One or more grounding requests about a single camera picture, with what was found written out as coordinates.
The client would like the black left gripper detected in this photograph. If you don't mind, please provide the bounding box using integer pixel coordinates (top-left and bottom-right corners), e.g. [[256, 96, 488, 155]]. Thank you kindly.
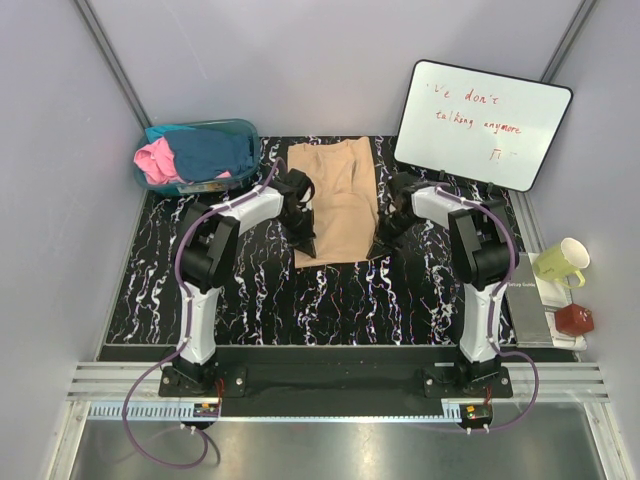
[[278, 207, 316, 258]]

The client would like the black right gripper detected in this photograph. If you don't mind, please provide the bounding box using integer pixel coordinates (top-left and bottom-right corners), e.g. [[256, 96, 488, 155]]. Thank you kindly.
[[367, 211, 420, 261]]

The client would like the beige t-shirt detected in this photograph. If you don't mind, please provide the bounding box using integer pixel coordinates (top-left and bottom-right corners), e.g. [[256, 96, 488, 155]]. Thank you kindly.
[[287, 137, 378, 269]]

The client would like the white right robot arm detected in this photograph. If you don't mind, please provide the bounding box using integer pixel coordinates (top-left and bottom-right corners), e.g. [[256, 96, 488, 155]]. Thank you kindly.
[[367, 173, 519, 397]]

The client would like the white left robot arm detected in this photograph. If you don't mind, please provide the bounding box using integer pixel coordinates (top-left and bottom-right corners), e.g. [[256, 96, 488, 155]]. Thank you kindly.
[[172, 169, 316, 396]]

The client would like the teal plastic basket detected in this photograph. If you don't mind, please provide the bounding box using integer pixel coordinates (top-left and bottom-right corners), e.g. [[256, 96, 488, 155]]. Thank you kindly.
[[133, 119, 260, 196]]

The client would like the dark blue t-shirt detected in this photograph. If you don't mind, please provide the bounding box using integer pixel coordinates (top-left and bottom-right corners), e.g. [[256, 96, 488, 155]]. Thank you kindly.
[[164, 129, 254, 183]]

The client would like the grey setup guide booklet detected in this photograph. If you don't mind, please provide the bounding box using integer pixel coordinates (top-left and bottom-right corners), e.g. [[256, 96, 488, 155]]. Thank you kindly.
[[505, 252, 553, 348]]

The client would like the white whiteboard with red writing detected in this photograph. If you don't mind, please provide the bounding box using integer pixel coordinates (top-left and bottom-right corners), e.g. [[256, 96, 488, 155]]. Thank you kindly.
[[394, 60, 573, 192]]

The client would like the pink t-shirt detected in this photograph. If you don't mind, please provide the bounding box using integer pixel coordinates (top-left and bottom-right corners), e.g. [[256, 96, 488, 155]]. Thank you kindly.
[[134, 137, 232, 186]]

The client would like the yellow-green mug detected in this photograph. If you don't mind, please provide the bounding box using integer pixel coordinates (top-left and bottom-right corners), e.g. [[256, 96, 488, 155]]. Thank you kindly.
[[532, 237, 591, 289]]

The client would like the teal t-shirt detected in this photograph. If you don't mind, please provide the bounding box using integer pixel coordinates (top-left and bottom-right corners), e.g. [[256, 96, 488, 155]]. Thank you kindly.
[[145, 124, 194, 144]]

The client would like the red house-shaped box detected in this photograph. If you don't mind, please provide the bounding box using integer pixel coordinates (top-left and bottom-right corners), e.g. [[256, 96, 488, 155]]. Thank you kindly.
[[554, 303, 594, 337]]

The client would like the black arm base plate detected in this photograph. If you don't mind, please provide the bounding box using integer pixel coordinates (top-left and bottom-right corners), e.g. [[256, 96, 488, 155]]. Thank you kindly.
[[159, 346, 513, 399]]

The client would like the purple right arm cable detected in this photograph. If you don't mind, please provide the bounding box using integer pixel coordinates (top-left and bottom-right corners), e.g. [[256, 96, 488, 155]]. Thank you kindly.
[[419, 182, 541, 433]]

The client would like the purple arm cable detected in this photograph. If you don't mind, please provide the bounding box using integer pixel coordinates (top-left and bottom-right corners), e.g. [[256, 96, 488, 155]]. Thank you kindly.
[[419, 182, 541, 433], [121, 158, 287, 471]]

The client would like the aluminium frame rail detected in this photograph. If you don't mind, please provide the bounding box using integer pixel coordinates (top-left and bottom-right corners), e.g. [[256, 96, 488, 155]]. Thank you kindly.
[[66, 362, 609, 423]]

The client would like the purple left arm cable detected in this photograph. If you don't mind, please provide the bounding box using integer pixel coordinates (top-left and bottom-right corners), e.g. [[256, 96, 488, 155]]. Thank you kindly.
[[121, 158, 287, 471]]

